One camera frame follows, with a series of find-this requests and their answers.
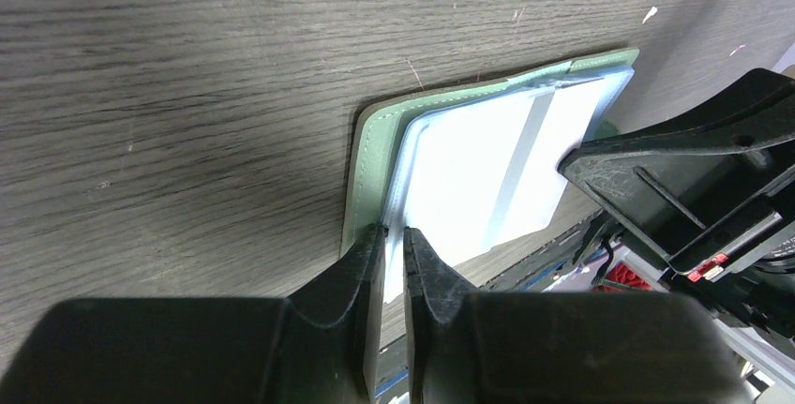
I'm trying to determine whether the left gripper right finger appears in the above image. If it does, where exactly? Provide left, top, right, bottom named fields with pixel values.
left=402, top=227, right=756, bottom=404

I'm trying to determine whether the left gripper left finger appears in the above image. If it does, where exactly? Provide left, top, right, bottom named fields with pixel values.
left=1, top=224, right=385, bottom=403

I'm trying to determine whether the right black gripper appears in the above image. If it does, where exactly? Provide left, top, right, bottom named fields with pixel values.
left=558, top=68, right=794, bottom=357

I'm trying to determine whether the white card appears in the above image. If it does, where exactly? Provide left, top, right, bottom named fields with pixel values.
left=384, top=79, right=609, bottom=265

